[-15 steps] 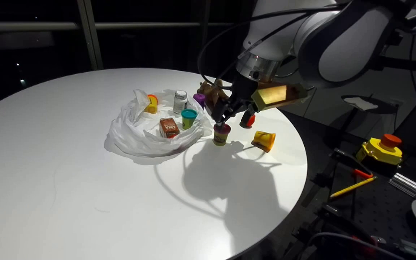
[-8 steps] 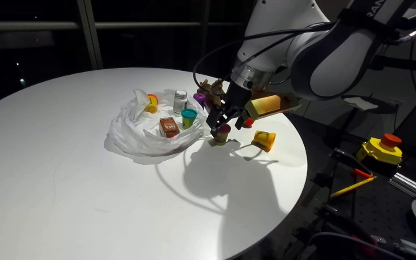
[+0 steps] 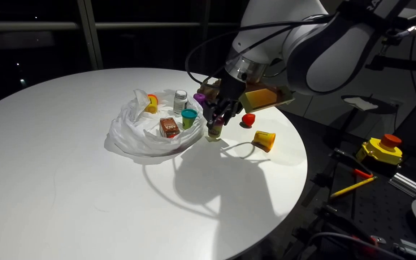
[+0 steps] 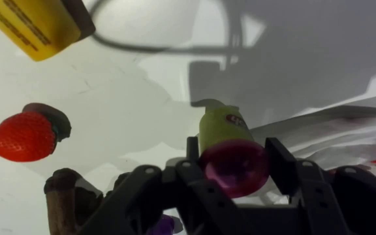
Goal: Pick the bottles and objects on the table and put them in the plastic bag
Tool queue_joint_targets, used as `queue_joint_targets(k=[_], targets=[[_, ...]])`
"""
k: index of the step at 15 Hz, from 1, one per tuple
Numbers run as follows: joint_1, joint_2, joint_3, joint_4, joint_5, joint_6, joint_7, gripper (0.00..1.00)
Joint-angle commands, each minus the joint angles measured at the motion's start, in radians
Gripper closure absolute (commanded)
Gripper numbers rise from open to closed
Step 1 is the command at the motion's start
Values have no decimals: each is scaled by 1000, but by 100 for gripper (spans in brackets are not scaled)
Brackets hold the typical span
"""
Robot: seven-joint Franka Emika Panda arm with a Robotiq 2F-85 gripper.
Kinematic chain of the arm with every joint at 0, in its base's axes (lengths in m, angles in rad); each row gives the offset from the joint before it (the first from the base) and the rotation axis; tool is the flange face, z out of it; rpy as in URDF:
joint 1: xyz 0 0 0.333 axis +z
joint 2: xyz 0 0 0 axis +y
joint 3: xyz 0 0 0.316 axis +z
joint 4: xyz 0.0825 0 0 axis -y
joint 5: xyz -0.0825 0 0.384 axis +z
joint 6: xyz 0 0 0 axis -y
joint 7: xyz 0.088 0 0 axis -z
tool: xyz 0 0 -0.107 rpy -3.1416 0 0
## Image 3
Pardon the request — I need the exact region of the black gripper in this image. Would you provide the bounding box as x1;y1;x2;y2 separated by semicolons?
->
202;69;248;130

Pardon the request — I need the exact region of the yellow tub teal lid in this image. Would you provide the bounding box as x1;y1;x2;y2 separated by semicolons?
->
178;107;199;131

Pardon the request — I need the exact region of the large yellow tub orange lid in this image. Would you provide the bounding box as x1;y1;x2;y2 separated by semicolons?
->
251;128;277;153

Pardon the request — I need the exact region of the brown jar orange lid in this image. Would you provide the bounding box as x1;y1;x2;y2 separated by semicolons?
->
157;115;181;140

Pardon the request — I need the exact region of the small yellow tub orange lid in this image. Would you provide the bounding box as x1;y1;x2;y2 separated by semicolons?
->
144;92;161;115

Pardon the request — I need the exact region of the white plastic bag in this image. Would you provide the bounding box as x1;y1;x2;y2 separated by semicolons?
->
102;87;207;159

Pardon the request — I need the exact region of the purple lid dough tub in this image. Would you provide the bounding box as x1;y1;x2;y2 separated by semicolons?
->
191;91;209;108

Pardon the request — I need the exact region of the red plastic cap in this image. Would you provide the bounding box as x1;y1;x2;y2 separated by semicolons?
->
239;111;258;130

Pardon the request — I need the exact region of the white flat plate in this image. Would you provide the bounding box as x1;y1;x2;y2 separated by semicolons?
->
340;95;381;114

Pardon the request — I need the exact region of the yellow pencil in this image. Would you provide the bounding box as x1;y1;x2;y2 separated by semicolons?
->
329;175;378;201

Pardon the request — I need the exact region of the yellow emergency stop red button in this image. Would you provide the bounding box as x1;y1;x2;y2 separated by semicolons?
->
355;131;404;167

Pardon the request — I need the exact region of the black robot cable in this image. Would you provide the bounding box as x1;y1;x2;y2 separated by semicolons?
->
183;17;334;87

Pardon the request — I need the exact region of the grey horizontal window rail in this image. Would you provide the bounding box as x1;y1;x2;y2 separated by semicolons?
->
0;20;242;35

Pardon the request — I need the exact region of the grey window frame post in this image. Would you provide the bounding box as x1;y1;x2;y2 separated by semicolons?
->
74;0;105;72

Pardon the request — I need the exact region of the red handled tool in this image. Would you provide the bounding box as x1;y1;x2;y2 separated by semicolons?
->
350;166;375;180

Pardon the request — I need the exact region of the grey floor cable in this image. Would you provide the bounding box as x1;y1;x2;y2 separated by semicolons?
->
307;230;407;260

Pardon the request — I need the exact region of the black camera on stand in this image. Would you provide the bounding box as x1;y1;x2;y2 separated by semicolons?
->
365;6;416;75

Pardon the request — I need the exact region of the aluminium profile rail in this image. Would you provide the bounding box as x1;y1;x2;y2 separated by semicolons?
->
389;170;416;198

